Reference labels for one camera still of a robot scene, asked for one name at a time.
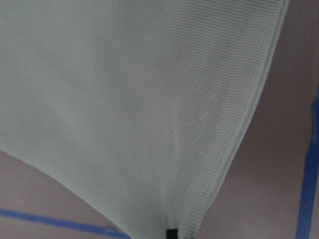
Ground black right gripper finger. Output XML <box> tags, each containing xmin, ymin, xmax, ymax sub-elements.
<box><xmin>166</xmin><ymin>229</ymin><xmax>178</xmax><ymax>239</ymax></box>

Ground olive green long-sleeve shirt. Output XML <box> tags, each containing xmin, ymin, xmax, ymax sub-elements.
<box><xmin>0</xmin><ymin>0</ymin><xmax>289</xmax><ymax>239</ymax></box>

